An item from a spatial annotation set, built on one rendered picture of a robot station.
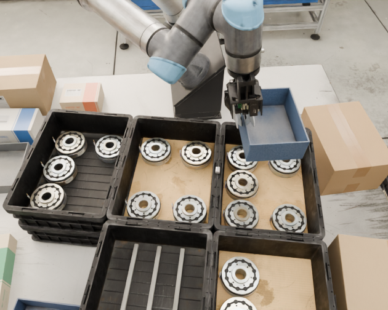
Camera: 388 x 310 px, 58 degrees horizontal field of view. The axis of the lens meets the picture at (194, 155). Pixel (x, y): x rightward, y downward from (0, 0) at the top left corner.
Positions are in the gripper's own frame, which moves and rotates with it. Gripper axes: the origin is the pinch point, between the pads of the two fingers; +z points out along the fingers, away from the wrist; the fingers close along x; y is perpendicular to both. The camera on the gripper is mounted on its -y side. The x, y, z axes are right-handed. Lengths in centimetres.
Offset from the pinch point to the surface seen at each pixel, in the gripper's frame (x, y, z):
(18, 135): -84, -30, 27
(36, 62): -79, -62, 17
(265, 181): 7.1, 0.8, 30.6
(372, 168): 43, -1, 33
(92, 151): -51, -15, 23
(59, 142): -62, -17, 19
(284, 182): 13.0, 1.8, 31.3
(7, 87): -87, -47, 16
